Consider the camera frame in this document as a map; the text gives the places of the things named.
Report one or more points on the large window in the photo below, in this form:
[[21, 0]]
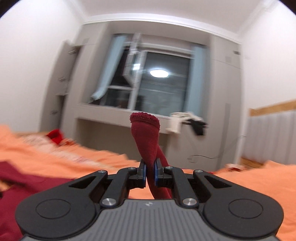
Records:
[[152, 76]]

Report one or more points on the white cloth on sill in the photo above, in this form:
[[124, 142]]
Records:
[[176, 120]]

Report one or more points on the dark red knit sweater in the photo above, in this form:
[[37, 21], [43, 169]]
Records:
[[21, 186]]

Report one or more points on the right light blue curtain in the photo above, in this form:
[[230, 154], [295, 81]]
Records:
[[196, 80]]

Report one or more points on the grey padded wooden headboard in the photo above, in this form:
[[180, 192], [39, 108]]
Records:
[[270, 135]]

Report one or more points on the left light blue curtain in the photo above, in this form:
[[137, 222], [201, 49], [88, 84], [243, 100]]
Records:
[[113, 58]]

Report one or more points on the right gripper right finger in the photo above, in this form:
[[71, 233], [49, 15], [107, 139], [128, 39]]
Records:
[[162, 177]]

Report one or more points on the bright red cloth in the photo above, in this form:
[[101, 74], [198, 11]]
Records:
[[57, 137]]

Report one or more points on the black cloth on sill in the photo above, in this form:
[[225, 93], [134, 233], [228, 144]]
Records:
[[198, 127]]

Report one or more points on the orange bed blanket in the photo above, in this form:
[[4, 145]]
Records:
[[97, 203]]

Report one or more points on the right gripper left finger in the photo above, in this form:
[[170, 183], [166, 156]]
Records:
[[137, 176]]

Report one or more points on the dark red sock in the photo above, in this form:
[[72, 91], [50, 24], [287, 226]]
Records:
[[145, 131]]

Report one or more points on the pale patterned pink bedsheet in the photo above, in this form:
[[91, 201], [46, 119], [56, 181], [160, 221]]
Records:
[[44, 144]]

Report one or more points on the grey built-in wardrobe desk unit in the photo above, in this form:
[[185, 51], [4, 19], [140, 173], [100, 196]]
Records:
[[74, 79]]

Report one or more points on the light blue curtain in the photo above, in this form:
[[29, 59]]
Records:
[[196, 80], [113, 58]]

